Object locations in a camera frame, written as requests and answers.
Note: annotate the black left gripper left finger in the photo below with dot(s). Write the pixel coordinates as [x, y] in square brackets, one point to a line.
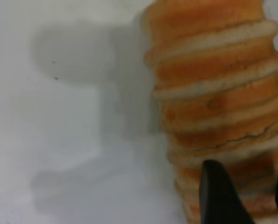
[215, 198]

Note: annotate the ridged spiral bread loaf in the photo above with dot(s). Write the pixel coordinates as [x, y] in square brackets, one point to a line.
[211, 93]

